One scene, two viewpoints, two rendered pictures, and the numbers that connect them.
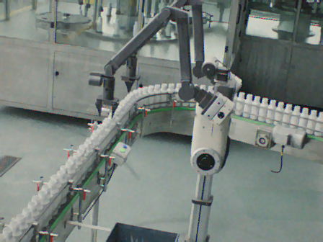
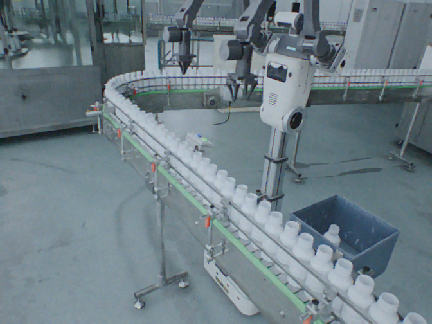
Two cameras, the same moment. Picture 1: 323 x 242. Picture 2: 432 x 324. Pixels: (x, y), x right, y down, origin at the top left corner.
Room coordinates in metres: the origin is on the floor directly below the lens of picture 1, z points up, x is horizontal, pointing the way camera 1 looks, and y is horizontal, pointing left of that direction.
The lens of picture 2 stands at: (2.15, 1.19, 1.74)
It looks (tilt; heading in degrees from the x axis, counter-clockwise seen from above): 26 degrees down; 315
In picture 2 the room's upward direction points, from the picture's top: 4 degrees clockwise
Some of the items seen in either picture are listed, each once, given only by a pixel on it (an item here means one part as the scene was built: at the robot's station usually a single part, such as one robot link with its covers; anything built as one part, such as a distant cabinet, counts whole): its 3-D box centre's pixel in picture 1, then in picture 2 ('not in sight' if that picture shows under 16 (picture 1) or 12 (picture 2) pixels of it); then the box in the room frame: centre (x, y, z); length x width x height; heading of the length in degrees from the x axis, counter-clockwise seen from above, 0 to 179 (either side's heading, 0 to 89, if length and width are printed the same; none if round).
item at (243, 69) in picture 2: (108, 94); (243, 69); (2.97, 0.27, 1.51); 0.10 x 0.07 x 0.07; 80
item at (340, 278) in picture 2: (27, 227); (337, 287); (2.36, 0.52, 1.08); 0.06 x 0.06 x 0.17
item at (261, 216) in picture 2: (51, 197); (262, 225); (2.65, 0.47, 1.08); 0.06 x 0.06 x 0.17
